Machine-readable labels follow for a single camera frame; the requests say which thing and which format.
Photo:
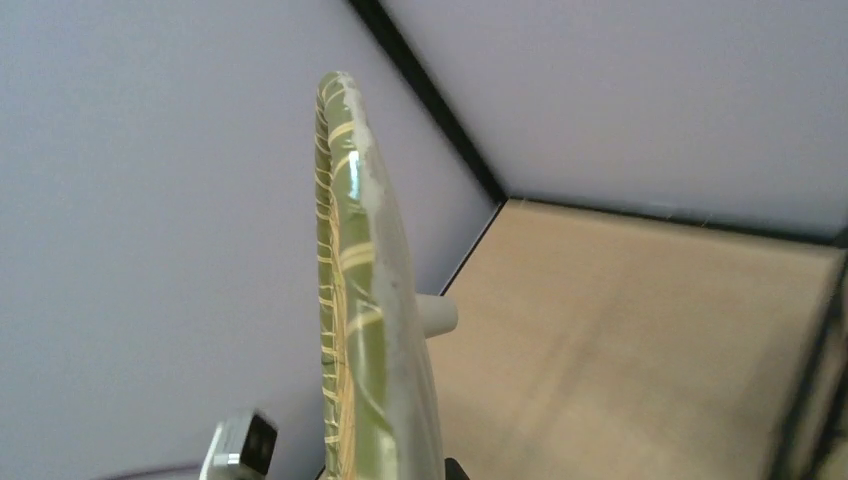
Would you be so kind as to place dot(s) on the woven bamboo plate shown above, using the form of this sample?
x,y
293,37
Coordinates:
x,y
380,408

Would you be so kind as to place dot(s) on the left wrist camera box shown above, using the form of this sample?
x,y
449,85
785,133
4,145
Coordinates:
x,y
242,448

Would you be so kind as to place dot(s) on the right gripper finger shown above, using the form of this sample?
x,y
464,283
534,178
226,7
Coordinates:
x,y
454,471

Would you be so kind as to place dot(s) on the black wire dish rack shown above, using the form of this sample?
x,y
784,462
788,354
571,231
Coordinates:
x,y
813,427

